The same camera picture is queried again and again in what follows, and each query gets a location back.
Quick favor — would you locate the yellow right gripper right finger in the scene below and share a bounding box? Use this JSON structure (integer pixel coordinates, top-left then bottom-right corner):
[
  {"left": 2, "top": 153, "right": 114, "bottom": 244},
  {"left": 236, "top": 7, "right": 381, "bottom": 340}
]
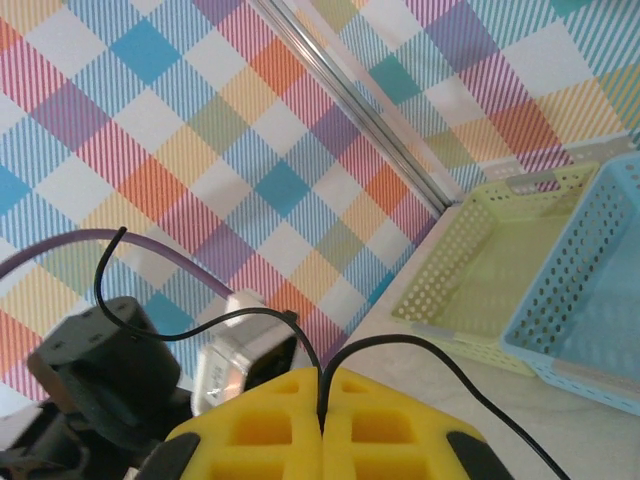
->
[{"left": 322, "top": 368, "right": 516, "bottom": 480}]

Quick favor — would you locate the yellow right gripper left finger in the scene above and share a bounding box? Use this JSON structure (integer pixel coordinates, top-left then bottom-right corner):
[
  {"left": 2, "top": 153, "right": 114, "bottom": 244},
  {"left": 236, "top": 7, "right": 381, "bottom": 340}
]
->
[{"left": 142, "top": 367, "right": 324, "bottom": 480}]

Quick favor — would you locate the thin black cable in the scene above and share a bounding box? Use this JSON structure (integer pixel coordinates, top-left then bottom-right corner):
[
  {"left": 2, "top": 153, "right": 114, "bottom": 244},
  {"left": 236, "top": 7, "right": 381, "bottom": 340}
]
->
[{"left": 94, "top": 227, "right": 571, "bottom": 480}]

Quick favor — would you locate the green plastic basket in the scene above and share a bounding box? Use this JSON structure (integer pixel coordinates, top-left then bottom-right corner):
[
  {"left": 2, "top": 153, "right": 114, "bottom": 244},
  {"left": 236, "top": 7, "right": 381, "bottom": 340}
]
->
[{"left": 389, "top": 162, "right": 601, "bottom": 377}]

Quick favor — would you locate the blue plastic basket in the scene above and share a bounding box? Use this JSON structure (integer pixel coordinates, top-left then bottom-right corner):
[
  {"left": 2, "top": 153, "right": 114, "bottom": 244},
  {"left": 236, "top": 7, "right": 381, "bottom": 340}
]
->
[{"left": 499, "top": 151, "right": 640, "bottom": 417}]

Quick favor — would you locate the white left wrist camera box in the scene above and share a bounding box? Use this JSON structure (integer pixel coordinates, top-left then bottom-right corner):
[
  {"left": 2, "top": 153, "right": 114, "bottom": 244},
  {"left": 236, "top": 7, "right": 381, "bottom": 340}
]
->
[{"left": 192, "top": 289, "right": 301, "bottom": 417}]

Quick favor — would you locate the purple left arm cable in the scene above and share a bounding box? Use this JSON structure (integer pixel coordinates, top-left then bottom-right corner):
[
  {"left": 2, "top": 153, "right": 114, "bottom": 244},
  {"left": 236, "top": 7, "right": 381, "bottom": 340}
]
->
[{"left": 0, "top": 228, "right": 266, "bottom": 314}]

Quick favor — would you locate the aluminium left frame post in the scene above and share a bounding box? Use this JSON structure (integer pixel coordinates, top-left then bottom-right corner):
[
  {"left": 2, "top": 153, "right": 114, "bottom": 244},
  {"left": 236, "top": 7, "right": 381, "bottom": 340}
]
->
[{"left": 254, "top": 0, "right": 459, "bottom": 216}]

